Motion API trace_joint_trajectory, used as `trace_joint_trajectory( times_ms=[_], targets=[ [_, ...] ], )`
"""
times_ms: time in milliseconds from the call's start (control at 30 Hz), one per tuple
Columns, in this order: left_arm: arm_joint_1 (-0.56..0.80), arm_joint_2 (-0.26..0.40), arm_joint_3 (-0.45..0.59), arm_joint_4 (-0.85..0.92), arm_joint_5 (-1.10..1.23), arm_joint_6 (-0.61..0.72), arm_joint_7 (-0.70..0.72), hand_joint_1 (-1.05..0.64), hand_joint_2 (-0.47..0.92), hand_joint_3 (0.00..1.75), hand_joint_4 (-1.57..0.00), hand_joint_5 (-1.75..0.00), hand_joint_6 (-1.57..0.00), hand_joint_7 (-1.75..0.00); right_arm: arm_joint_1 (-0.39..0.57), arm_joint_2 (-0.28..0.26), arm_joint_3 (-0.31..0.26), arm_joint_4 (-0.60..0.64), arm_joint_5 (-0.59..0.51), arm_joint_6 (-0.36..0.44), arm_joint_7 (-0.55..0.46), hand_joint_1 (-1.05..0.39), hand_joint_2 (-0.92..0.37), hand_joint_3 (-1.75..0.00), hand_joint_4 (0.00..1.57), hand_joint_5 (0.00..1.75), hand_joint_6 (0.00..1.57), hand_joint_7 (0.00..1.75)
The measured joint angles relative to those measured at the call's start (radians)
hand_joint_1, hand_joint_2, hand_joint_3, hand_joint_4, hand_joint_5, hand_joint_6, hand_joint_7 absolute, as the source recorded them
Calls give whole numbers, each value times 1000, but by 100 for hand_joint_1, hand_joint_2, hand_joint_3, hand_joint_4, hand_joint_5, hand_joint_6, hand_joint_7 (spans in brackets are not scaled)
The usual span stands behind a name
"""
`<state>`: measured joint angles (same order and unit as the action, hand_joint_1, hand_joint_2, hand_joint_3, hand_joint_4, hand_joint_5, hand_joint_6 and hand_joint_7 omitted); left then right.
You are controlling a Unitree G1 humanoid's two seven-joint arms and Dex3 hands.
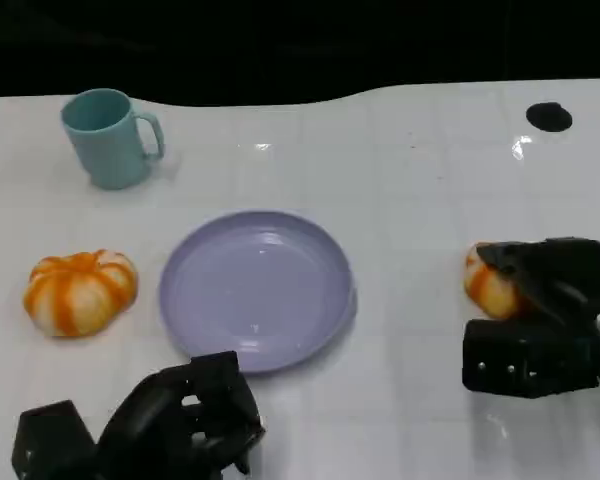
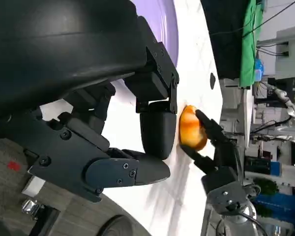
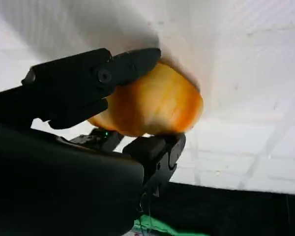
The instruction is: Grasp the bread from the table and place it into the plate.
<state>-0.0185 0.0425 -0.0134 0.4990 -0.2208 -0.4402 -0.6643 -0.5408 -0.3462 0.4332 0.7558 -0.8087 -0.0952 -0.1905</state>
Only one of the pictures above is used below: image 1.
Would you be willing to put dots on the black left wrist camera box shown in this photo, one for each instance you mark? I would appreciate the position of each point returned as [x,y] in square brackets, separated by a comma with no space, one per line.
[50,437]

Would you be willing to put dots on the black round table grommet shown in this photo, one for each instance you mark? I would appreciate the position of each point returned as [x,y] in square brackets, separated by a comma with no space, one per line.
[549,116]

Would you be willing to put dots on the pale green mug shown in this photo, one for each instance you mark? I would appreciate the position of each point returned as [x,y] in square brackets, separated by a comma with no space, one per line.
[112,149]

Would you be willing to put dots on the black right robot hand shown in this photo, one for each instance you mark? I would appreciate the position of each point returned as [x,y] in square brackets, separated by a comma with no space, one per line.
[570,275]

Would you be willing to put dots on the lilac plate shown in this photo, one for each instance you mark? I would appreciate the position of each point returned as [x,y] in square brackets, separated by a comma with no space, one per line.
[260,292]

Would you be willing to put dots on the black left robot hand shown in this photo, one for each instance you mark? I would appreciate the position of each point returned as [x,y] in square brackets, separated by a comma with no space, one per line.
[147,427]

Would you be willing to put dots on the orange and white bread roll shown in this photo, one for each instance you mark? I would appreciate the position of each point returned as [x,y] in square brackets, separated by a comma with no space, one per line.
[80,294]
[492,292]

